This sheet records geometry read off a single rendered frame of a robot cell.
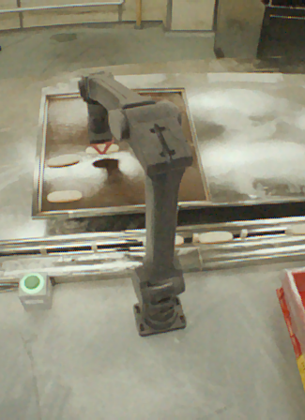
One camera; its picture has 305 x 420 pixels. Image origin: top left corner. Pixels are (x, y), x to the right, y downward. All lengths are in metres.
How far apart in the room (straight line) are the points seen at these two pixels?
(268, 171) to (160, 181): 0.69
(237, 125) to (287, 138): 0.18
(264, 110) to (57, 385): 1.11
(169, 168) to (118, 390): 0.53
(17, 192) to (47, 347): 0.55
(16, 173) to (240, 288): 0.82
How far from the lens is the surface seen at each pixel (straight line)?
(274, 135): 1.38
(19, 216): 1.23
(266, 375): 0.97
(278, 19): 2.67
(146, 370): 0.93
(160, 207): 0.65
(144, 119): 0.63
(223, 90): 1.49
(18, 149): 1.48
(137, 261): 1.02
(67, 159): 1.21
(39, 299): 0.98
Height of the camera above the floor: 1.71
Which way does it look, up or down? 49 degrees down
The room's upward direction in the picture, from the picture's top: 3 degrees clockwise
